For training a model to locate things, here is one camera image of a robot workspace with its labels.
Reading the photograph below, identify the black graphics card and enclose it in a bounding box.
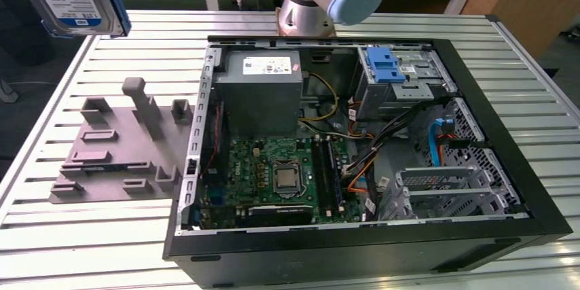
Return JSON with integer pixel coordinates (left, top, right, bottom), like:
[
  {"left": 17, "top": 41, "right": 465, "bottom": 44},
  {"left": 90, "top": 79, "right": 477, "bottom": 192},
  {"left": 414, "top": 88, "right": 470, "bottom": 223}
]
[{"left": 233, "top": 203, "right": 315, "bottom": 228}]

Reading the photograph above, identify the thin red wire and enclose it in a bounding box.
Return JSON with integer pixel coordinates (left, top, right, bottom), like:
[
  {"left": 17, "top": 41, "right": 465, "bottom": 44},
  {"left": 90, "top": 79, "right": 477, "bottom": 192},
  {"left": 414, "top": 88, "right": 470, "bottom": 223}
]
[{"left": 205, "top": 102, "right": 226, "bottom": 176}]

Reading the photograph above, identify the green motherboard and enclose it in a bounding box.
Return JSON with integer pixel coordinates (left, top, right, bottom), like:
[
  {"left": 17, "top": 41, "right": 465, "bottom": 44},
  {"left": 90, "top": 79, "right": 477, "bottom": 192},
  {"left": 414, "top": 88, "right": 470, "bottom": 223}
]
[{"left": 198, "top": 135, "right": 366, "bottom": 230}]

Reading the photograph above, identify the blue data wire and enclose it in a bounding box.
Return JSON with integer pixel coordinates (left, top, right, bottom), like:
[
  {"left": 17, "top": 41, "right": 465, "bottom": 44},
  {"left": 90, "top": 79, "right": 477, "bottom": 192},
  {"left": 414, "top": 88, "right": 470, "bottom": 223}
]
[{"left": 426, "top": 117, "right": 454, "bottom": 169}]

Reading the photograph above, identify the grey stand foot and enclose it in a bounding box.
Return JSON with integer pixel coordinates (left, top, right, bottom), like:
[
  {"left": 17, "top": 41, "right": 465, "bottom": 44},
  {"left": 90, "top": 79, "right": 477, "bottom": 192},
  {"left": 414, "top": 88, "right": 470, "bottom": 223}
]
[{"left": 0, "top": 78, "right": 19, "bottom": 103}]

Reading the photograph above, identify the black PC case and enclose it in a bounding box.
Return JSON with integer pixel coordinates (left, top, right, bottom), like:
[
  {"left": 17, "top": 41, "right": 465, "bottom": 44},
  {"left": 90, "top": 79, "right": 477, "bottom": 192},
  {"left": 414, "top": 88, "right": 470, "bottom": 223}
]
[{"left": 161, "top": 34, "right": 573, "bottom": 288}]

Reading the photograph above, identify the blue drive latch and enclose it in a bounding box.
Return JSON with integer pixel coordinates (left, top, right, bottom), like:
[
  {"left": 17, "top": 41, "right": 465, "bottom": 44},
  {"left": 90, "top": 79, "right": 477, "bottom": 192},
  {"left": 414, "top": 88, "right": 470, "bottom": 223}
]
[{"left": 366, "top": 46, "right": 407, "bottom": 84}]

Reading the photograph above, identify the black power wire connector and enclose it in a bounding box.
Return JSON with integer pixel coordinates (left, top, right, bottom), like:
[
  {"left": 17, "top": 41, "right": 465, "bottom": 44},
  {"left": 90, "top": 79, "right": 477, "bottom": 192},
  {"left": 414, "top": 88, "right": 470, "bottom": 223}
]
[{"left": 434, "top": 134, "right": 486, "bottom": 151}]

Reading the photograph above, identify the grey parts rack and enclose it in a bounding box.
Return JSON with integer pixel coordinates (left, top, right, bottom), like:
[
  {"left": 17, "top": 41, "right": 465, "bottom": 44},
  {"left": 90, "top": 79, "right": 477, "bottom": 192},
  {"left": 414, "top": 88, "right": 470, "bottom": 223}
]
[{"left": 46, "top": 77, "right": 197, "bottom": 205}]

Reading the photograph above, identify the metal disk bay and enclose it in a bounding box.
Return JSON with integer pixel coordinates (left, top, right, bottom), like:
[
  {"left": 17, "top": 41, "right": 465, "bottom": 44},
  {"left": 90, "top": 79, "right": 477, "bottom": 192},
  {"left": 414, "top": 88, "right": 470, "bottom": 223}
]
[{"left": 393, "top": 166, "right": 515, "bottom": 220}]

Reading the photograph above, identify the metal optical drive cage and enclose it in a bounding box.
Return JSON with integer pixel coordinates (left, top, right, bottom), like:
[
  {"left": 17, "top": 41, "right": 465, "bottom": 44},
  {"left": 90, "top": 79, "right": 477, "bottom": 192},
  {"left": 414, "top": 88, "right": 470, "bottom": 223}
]
[{"left": 351, "top": 44, "right": 457, "bottom": 122}]

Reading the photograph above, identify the yellow wire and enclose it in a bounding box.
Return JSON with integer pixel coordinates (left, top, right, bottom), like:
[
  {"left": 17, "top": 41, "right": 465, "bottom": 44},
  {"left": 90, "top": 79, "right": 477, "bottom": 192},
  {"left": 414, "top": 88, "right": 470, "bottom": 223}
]
[{"left": 298, "top": 71, "right": 341, "bottom": 123}]

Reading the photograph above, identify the black RAM slot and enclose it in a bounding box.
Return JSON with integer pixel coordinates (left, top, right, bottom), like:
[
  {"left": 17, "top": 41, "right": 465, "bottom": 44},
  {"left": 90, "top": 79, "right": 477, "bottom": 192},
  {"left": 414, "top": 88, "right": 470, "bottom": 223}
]
[{"left": 310, "top": 135, "right": 334, "bottom": 217}]

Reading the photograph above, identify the black wire bundle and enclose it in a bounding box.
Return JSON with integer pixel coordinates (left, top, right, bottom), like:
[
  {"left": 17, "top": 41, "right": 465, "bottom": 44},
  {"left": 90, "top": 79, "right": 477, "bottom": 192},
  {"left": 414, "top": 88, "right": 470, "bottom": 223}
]
[{"left": 350, "top": 103, "right": 431, "bottom": 177}]

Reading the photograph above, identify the black office chair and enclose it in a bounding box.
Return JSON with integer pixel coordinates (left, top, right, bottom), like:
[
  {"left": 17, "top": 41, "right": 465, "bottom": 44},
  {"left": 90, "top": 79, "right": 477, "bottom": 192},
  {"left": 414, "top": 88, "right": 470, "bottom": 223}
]
[{"left": 0, "top": 0, "right": 59, "bottom": 67}]

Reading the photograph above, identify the grey power supply unit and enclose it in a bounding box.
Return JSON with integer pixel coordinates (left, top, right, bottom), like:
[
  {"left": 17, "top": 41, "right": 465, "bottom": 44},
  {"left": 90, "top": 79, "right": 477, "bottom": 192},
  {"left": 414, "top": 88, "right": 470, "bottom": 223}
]
[{"left": 210, "top": 49, "right": 303, "bottom": 139}]

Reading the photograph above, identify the silver CPU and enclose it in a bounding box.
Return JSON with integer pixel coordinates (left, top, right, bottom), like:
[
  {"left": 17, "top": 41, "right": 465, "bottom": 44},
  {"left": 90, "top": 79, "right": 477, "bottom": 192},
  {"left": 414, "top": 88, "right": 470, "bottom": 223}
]
[{"left": 274, "top": 168, "right": 299, "bottom": 189}]

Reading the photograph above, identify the black CPU socket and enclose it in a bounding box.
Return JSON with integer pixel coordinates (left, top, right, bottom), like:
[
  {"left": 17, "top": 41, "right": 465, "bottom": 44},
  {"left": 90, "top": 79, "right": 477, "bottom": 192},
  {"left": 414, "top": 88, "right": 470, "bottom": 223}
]
[{"left": 269, "top": 158, "right": 303, "bottom": 202}]

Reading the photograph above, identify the orange flat wire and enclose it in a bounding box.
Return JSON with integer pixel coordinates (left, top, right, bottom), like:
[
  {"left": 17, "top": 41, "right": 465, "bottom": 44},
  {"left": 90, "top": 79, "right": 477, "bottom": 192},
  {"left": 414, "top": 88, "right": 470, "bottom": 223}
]
[{"left": 346, "top": 171, "right": 371, "bottom": 193}]

